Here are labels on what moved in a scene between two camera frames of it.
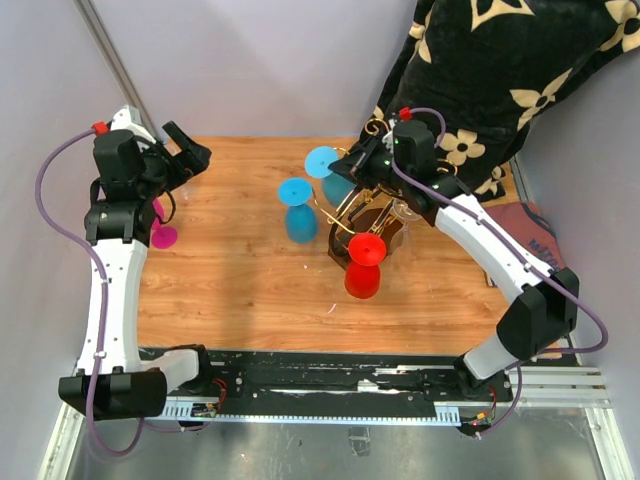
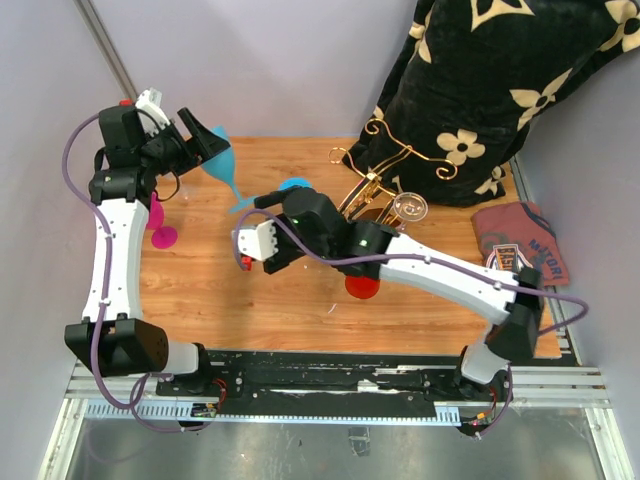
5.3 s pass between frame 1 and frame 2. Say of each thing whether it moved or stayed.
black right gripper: moved
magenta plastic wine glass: stayed
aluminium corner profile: stayed
